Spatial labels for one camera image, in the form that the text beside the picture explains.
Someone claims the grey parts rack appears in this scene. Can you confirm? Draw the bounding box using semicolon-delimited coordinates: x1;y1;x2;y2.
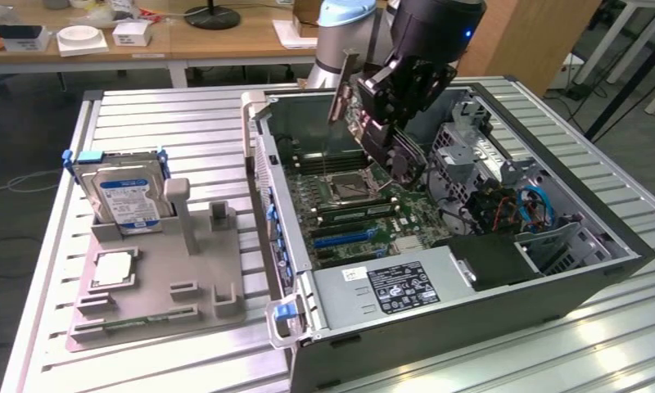
64;178;247;354

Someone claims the silver chipset heat sink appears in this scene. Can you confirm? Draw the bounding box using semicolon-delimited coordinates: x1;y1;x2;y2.
395;235;432;253

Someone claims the small white box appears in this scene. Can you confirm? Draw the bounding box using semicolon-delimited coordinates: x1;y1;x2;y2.
111;20;153;47

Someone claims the black plastic shroud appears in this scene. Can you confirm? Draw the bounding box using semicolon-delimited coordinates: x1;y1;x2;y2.
447;231;544;292

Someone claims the white table frame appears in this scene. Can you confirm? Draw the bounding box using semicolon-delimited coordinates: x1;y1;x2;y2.
573;0;655;115

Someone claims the green motherboard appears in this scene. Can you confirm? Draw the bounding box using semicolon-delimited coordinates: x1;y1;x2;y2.
280;149;454;271

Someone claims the black open PC case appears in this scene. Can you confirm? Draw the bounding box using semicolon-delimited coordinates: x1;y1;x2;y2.
241;75;655;393

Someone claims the blue expansion slot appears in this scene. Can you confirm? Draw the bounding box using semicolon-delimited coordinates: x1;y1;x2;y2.
311;232;382;249

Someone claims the green RAM stick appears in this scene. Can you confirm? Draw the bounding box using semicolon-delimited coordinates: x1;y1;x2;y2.
320;204;394;225
100;313;179;328

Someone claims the CPU socket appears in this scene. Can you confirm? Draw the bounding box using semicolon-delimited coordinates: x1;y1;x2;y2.
324;171;388;206

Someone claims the white box with black lid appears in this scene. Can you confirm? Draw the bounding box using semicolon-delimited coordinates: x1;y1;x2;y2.
0;24;53;53

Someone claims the wooden cabinet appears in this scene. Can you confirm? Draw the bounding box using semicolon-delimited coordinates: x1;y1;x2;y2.
455;0;602;99

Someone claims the blue case latch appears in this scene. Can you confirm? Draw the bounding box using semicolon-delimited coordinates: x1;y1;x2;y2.
272;302;298;324

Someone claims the metal disk bay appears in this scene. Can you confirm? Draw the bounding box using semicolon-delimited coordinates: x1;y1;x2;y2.
428;92;531;214

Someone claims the grey power supply with label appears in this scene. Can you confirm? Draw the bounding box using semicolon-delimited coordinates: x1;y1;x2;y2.
308;245;482;332

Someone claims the hard disk in blue caddy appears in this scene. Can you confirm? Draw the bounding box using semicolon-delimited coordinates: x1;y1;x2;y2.
60;147;171;235

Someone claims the metal socket cover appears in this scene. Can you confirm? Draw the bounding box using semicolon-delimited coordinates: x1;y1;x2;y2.
363;160;395;193

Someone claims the red wire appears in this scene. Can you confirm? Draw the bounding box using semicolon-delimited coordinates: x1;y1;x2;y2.
496;195;553;228

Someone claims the silver CPU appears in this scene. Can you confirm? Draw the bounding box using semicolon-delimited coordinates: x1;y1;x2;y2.
92;252;135;286

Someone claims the white round object on box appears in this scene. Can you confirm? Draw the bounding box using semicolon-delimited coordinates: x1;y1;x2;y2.
56;26;111;57

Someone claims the black lamp base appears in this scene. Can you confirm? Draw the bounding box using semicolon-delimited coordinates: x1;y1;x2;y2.
183;0;243;30

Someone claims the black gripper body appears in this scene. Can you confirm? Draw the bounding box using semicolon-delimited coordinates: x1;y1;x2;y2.
387;0;488;66

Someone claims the blue wire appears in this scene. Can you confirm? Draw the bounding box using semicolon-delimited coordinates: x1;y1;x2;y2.
515;186;558;230

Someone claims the white paper stack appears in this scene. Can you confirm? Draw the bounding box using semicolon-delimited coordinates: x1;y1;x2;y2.
272;18;322;50

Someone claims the wooden desk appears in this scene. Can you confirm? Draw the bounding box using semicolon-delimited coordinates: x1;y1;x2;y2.
0;0;471;89

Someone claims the cardboard box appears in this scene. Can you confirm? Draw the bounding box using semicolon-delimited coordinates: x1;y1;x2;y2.
294;0;323;25

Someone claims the white floor cable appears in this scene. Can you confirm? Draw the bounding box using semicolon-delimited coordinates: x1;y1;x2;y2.
0;171;61;193

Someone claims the graphics card with fan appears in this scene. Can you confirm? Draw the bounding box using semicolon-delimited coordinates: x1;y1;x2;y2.
326;47;434;190

